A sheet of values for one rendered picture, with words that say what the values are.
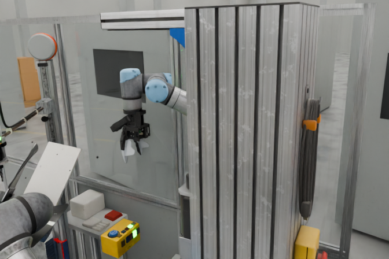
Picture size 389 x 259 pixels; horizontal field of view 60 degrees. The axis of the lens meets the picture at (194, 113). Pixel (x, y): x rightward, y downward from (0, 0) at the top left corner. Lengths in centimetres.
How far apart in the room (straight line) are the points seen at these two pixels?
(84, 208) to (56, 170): 35
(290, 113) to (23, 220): 75
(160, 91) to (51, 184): 101
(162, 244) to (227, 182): 144
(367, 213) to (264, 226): 283
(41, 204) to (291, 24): 81
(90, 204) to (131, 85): 111
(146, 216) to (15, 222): 124
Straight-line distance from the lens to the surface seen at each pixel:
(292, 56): 69
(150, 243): 228
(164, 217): 209
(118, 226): 173
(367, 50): 144
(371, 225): 367
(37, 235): 156
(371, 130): 333
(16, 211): 106
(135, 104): 129
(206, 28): 75
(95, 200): 224
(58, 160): 199
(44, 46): 218
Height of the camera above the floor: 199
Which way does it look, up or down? 15 degrees down
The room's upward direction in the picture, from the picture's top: 1 degrees counter-clockwise
